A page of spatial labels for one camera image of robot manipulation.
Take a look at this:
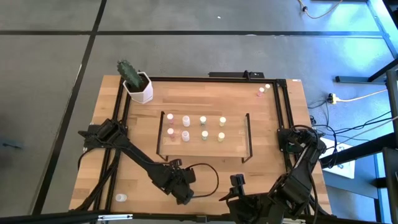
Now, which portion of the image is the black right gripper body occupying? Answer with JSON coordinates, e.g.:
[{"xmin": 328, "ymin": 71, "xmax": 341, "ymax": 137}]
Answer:
[{"xmin": 219, "ymin": 192, "xmax": 274, "ymax": 224}]

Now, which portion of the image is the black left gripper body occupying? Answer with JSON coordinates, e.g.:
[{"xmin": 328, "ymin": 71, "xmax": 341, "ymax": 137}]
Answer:
[{"xmin": 164, "ymin": 167, "xmax": 197, "ymax": 205}]

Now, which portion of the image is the white faceted plant pot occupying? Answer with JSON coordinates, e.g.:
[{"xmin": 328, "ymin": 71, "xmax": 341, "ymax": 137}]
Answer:
[{"xmin": 123, "ymin": 71, "xmax": 154, "ymax": 105}]

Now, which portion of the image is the green cactus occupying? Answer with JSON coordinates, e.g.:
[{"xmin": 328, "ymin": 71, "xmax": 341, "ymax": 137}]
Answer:
[{"xmin": 116, "ymin": 59, "xmax": 146, "ymax": 90}]

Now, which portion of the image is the black rectangular bar device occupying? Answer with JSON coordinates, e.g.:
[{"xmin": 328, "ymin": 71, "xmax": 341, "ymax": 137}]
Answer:
[{"xmin": 208, "ymin": 71, "xmax": 266, "ymax": 79}]

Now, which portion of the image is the white sheet with blue print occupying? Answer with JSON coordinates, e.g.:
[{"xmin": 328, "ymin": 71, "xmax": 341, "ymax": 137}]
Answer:
[{"xmin": 322, "ymin": 136, "xmax": 356, "ymax": 180}]

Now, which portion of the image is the black metal stand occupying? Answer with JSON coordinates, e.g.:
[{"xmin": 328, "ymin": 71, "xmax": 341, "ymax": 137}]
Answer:
[{"xmin": 320, "ymin": 57, "xmax": 398, "ymax": 224}]

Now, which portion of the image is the black overhead gantry bar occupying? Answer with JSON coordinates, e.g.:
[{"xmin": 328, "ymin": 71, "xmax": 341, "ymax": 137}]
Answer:
[{"xmin": 0, "ymin": 210, "xmax": 398, "ymax": 224}]

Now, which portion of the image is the grey metal foot bar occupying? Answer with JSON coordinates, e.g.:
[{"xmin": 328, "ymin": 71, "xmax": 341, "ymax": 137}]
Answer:
[{"xmin": 335, "ymin": 75, "xmax": 371, "ymax": 83}]

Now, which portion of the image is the small dark floor object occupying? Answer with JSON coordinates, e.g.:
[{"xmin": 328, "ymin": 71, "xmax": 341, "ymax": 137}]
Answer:
[{"xmin": 1, "ymin": 141, "xmax": 25, "ymax": 150}]

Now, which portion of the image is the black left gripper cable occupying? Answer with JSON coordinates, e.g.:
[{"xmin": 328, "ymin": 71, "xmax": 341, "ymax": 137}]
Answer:
[{"xmin": 185, "ymin": 162, "xmax": 220, "ymax": 198}]

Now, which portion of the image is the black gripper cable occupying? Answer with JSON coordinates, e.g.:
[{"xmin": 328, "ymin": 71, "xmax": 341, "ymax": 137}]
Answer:
[
  {"xmin": 185, "ymin": 162, "xmax": 220, "ymax": 198},
  {"xmin": 292, "ymin": 124, "xmax": 321, "ymax": 218}
]

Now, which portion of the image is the wooden shelf with black frame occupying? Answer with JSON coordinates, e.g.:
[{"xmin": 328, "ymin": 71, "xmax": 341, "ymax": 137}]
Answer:
[{"xmin": 155, "ymin": 110, "xmax": 254, "ymax": 165}]

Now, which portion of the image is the black aluminium table frame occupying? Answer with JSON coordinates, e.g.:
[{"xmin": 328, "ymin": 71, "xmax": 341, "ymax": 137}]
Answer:
[{"xmin": 70, "ymin": 76, "xmax": 332, "ymax": 218}]

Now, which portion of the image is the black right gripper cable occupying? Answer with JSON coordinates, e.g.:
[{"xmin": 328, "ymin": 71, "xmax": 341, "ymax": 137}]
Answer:
[{"xmin": 292, "ymin": 124, "xmax": 321, "ymax": 218}]

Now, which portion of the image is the black floor cable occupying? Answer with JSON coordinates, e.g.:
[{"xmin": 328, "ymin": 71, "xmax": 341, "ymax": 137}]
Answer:
[{"xmin": 307, "ymin": 99, "xmax": 392, "ymax": 162}]

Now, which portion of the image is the cream floor cable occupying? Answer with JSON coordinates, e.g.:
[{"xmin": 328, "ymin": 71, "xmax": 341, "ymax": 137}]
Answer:
[{"xmin": 337, "ymin": 89, "xmax": 389, "ymax": 103}]

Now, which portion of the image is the orange floor cable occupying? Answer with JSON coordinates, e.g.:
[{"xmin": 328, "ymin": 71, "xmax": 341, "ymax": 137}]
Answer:
[{"xmin": 297, "ymin": 0, "xmax": 343, "ymax": 19}]

